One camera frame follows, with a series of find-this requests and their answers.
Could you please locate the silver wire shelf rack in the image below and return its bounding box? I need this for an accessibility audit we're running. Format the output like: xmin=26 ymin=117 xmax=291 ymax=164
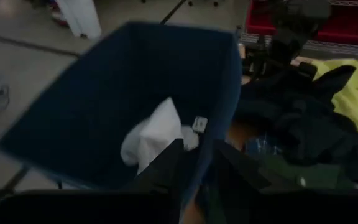
xmin=239 ymin=0 xmax=358 ymax=57

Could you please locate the dark green garment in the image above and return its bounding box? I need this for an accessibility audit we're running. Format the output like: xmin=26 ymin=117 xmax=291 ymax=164
xmin=253 ymin=154 xmax=357 ymax=191

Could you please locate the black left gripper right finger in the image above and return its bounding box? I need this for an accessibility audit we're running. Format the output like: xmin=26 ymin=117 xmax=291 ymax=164
xmin=211 ymin=140 xmax=272 ymax=191

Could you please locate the navy white striped fabric bin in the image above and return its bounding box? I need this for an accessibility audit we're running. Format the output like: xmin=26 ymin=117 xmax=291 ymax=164
xmin=0 ymin=21 xmax=244 ymax=200

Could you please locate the black garment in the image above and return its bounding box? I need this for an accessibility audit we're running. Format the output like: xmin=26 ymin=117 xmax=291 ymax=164
xmin=233 ymin=63 xmax=358 ymax=184

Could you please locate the blue patterned garment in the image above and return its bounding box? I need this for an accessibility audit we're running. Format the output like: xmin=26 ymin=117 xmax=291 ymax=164
xmin=244 ymin=135 xmax=284 ymax=156

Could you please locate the red plastic storage bin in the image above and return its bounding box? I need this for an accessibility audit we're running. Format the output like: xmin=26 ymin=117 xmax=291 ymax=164
xmin=317 ymin=4 xmax=358 ymax=47
xmin=246 ymin=0 xmax=278 ymax=35

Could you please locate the white floor object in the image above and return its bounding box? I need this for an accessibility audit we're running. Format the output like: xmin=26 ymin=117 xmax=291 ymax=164
xmin=54 ymin=0 xmax=103 ymax=40

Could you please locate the white cloth garment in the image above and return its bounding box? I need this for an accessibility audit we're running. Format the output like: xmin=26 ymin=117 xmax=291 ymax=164
xmin=119 ymin=96 xmax=200 ymax=175

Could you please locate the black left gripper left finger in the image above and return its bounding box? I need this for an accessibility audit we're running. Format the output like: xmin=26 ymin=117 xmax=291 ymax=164
xmin=126 ymin=139 xmax=185 ymax=191

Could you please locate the small white garment tag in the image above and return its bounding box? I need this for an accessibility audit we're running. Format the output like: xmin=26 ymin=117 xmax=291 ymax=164
xmin=191 ymin=116 xmax=208 ymax=134

